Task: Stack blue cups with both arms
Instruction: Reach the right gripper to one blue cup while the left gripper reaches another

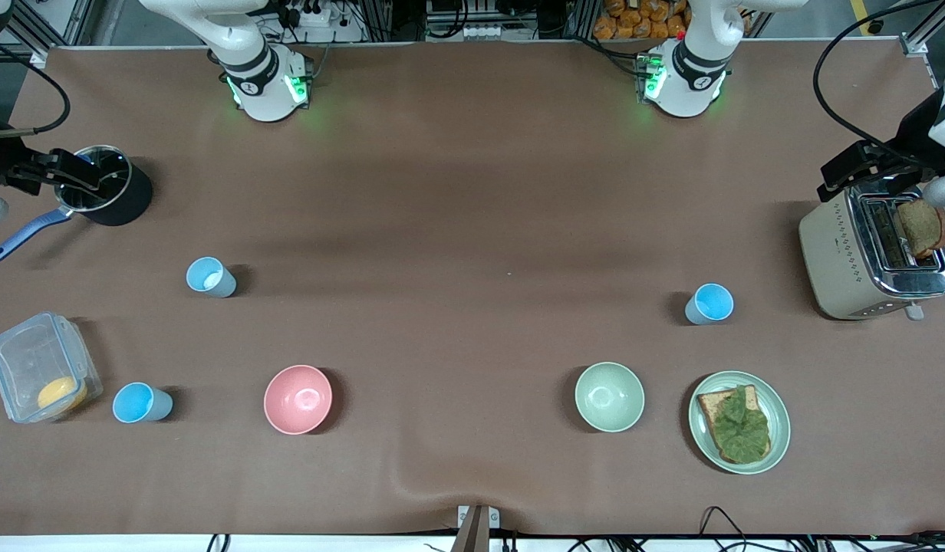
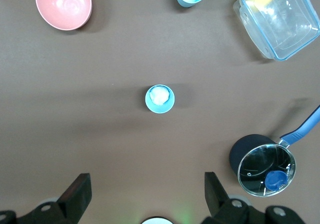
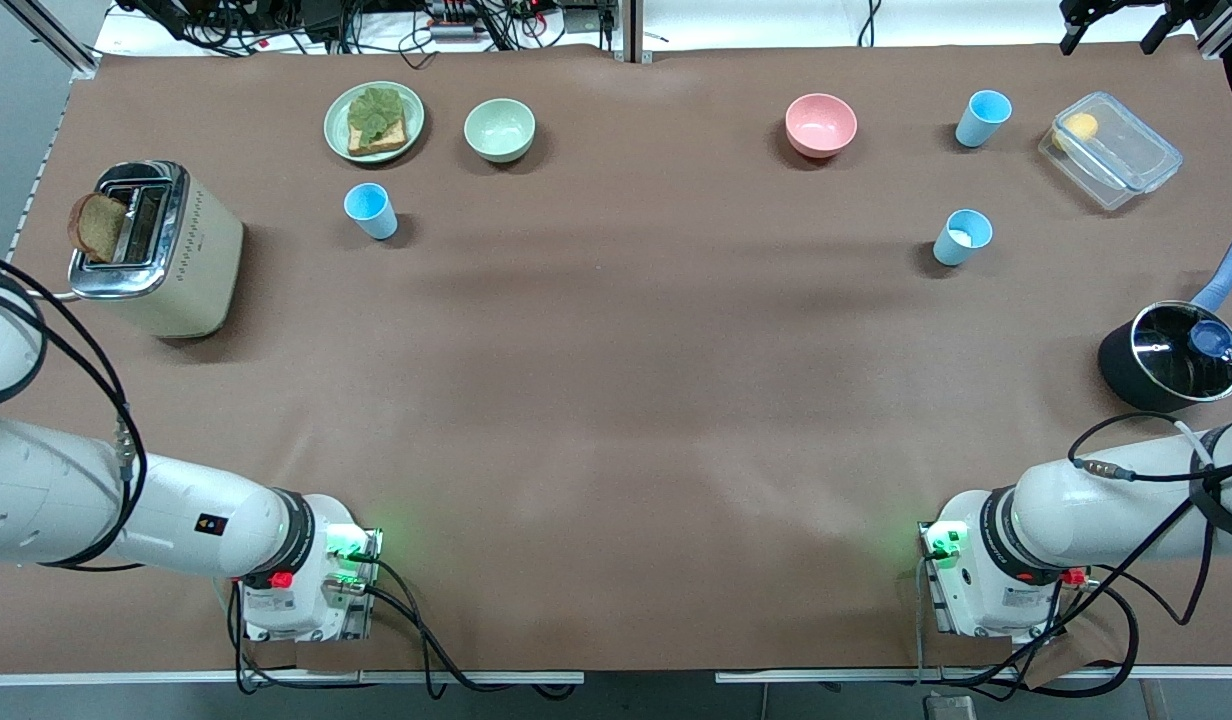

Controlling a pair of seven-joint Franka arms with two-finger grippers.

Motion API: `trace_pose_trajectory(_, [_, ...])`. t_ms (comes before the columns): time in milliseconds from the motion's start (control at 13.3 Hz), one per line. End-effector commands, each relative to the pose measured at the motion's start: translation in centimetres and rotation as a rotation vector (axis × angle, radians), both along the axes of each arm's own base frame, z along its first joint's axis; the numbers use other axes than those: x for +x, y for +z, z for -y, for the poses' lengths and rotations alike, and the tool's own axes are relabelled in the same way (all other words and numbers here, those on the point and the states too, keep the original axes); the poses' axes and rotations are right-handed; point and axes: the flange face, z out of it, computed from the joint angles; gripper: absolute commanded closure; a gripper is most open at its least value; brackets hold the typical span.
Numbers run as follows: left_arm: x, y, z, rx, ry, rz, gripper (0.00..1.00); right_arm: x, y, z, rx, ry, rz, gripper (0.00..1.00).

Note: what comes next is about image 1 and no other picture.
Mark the blue plastic cup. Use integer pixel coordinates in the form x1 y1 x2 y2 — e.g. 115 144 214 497
186 257 237 299
112 382 173 424
685 283 735 326

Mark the glass lid with blue knob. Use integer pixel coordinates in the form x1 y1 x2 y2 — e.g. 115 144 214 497
55 146 132 213

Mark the dark brown bread slice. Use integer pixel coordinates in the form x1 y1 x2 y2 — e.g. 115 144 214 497
893 198 945 259

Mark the beige and chrome toaster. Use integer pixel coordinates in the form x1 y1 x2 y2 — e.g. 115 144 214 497
798 178 945 321

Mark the clear plastic food container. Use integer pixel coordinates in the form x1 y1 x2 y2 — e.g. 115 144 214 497
0 310 104 425

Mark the yellow round food piece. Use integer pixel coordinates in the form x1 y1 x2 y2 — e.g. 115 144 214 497
37 376 88 412

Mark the bag of orange buns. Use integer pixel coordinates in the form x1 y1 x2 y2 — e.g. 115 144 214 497
594 0 692 41

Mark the pale green plate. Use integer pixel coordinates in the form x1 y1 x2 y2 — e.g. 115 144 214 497
688 371 792 475

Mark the green lettuce leaf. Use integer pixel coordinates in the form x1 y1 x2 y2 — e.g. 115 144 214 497
709 386 772 463

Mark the white power strip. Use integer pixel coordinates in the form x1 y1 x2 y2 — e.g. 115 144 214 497
285 0 343 28
426 23 505 41

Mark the pink bowl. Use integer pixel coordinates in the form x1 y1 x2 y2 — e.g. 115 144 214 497
263 364 334 435

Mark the pale green bowl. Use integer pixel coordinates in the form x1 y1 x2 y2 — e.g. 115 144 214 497
575 362 646 433

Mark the brown table cloth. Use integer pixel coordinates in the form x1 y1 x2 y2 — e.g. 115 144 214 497
0 38 945 537

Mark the black saucepan with blue handle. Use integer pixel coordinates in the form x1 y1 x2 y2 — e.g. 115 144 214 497
0 145 154 264

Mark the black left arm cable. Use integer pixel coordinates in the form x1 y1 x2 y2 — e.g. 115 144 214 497
813 0 945 148

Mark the aluminium frame profile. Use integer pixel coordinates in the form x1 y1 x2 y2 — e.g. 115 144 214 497
0 0 97 68
856 0 945 58

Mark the black cable loop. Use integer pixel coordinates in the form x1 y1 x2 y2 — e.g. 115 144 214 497
699 506 751 552

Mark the metal table clamp bracket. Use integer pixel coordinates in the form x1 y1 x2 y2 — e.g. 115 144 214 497
451 504 501 552

